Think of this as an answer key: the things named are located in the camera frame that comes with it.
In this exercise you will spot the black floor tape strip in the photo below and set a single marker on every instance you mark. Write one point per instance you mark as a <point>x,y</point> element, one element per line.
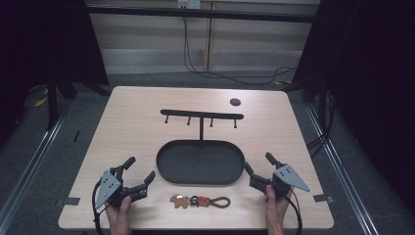
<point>76,135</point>

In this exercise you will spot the black metal stand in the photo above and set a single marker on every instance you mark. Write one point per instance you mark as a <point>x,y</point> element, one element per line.
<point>52,98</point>

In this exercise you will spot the grey tape piece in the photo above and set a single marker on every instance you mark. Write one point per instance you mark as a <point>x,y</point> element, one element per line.
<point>71,201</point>
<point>323,198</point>

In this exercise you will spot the black curtain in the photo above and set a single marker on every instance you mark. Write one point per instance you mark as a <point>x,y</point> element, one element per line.
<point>368,81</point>
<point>42,42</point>

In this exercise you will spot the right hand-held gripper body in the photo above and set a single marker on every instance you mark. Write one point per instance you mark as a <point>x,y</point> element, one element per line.
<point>284,179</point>

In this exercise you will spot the white wall socket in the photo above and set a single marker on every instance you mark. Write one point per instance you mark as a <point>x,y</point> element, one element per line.
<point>189,3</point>

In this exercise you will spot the black key rack with tray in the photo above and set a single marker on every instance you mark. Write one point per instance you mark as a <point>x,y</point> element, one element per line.
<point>200,162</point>

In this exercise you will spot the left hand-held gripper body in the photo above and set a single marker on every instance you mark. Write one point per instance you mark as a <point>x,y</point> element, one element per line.
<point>111,191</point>

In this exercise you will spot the person's left hand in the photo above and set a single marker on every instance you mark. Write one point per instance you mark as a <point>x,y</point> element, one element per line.
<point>119,215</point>

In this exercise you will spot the person's right hand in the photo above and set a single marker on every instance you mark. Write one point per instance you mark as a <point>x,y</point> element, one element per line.
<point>276,212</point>

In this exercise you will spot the metal floor rail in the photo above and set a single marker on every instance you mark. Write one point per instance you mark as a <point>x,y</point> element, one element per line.
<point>29,166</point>
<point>342,173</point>

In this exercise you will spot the yellow floor marker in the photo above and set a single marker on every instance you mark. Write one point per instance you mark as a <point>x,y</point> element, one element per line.
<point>40,102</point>

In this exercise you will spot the black horizontal bar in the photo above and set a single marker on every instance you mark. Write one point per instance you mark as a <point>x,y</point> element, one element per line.
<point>202,13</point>

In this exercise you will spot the black round table grommet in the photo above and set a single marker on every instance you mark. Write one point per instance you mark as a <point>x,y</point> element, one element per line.
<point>235,102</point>

